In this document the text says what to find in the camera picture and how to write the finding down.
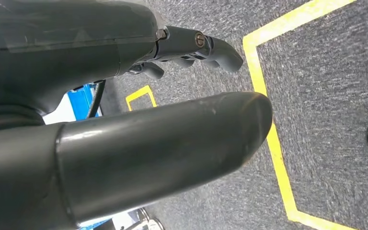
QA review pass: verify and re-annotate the blue metal shelf rack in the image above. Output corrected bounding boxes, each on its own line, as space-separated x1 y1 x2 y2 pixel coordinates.
67 83 104 122

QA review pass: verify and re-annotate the chrome stanchion base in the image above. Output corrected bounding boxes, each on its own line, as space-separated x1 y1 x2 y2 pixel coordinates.
125 207 166 230

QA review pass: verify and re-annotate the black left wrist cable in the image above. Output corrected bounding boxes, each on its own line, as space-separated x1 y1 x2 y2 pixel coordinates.
86 80 107 119

